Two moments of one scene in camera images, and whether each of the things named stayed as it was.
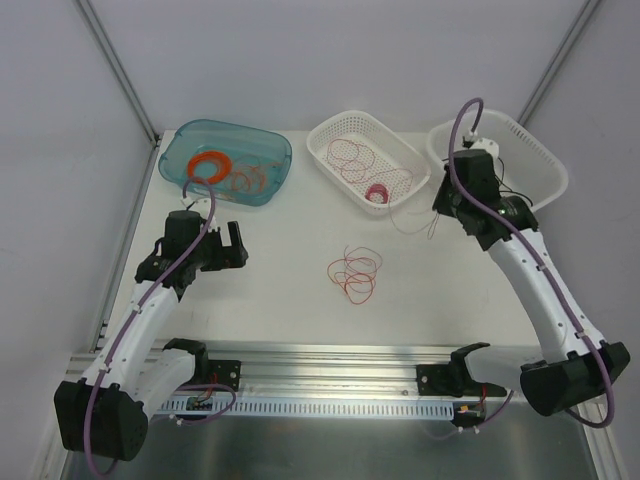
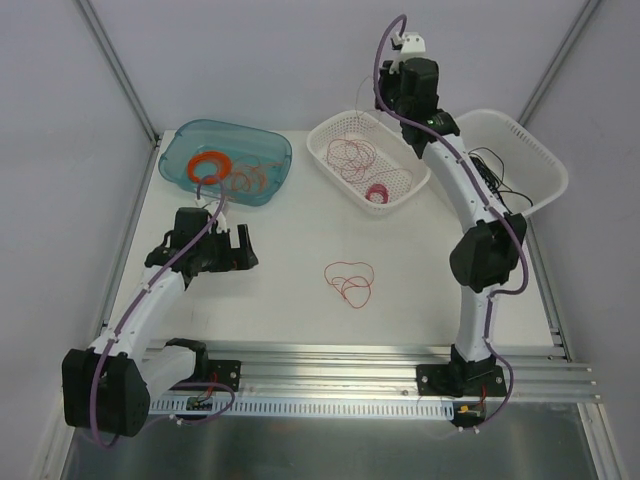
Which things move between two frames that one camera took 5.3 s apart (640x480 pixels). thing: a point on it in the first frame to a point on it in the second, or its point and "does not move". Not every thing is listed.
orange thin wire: x=244 y=181 does not move
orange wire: x=238 y=181 does not move
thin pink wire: x=432 y=226 to x=358 y=91
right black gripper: x=447 y=201 to x=386 y=100
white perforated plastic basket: x=373 y=166 does not move
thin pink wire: x=355 y=163 does not move
